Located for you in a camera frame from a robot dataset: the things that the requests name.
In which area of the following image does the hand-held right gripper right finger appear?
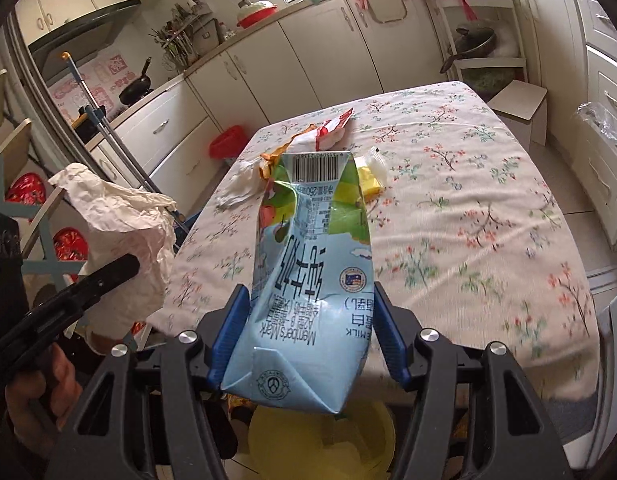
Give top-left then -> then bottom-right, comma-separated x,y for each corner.
372,284 -> 574,480

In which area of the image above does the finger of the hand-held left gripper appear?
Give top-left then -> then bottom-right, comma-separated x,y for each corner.
0,252 -> 142,377

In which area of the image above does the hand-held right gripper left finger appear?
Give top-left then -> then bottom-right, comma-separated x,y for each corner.
43,284 -> 252,480

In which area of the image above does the white paper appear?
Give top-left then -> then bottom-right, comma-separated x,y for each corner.
47,162 -> 178,356

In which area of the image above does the light blue milk carton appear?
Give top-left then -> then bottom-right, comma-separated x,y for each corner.
219,151 -> 376,416

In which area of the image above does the yellow plastic bin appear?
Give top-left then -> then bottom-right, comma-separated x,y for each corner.
247,395 -> 396,480

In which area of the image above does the white tissue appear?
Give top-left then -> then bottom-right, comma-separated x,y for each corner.
216,157 -> 269,211

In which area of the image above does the yellow and clear packet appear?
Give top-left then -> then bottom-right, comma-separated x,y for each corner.
355,145 -> 391,202

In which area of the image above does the orange peel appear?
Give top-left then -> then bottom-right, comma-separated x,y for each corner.
258,145 -> 284,181

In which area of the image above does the red and white wrapper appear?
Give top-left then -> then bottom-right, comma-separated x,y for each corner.
281,107 -> 356,153

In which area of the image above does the person's left hand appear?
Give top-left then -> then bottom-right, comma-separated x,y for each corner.
3,345 -> 82,461

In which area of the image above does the red patterned cushion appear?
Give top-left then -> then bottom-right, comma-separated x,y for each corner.
6,172 -> 46,206
53,227 -> 89,263

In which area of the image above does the floral tablecloth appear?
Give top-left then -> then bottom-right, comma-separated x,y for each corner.
147,80 -> 601,406

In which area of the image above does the bin with red liner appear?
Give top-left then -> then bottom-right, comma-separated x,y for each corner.
209,126 -> 246,161

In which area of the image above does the black frying pan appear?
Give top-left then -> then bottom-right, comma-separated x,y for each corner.
118,57 -> 155,106

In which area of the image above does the red patterned backsplash sheet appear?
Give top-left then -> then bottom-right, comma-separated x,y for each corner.
48,45 -> 139,121

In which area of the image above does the grey range hood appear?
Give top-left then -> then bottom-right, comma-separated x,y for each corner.
27,0 -> 142,78

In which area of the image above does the kitchen utensil rack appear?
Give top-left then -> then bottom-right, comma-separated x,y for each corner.
151,2 -> 224,68

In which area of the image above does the cardboard stool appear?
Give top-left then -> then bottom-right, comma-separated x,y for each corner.
487,79 -> 549,148

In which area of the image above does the cream kitchen cabinet run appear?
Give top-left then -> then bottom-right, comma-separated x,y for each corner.
83,0 -> 456,221

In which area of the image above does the white shelf rack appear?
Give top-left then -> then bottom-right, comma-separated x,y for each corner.
423,0 -> 529,98

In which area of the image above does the clear plastic bag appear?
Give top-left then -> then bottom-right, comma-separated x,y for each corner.
577,101 -> 617,161

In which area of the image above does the dark wok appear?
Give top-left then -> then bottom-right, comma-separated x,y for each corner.
439,27 -> 499,73

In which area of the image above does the red basin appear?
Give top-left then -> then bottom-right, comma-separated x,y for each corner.
237,0 -> 278,29

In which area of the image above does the cream drawer cabinet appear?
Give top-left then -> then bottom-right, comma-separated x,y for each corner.
493,0 -> 617,253

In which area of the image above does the grey sliding door frame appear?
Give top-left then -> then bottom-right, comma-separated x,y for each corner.
0,15 -> 89,171

